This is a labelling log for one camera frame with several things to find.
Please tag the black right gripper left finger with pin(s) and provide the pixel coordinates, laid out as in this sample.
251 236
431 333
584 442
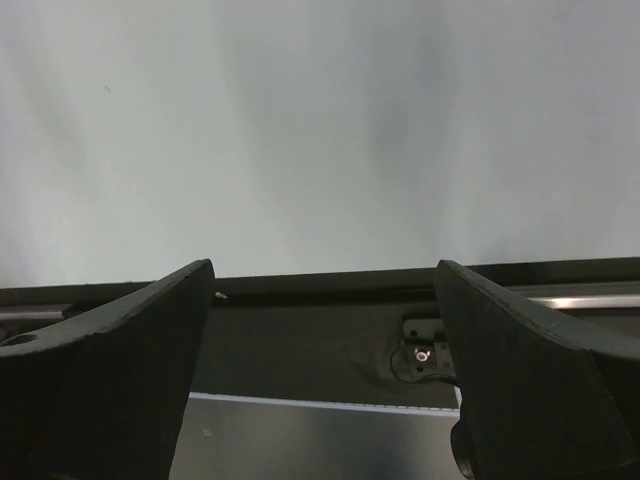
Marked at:
102 395

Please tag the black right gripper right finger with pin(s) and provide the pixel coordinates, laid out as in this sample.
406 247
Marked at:
544 395

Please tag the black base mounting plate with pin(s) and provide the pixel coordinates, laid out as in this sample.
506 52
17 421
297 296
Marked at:
343 337

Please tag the aluminium frame rail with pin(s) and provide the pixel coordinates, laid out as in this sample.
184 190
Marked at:
57 312

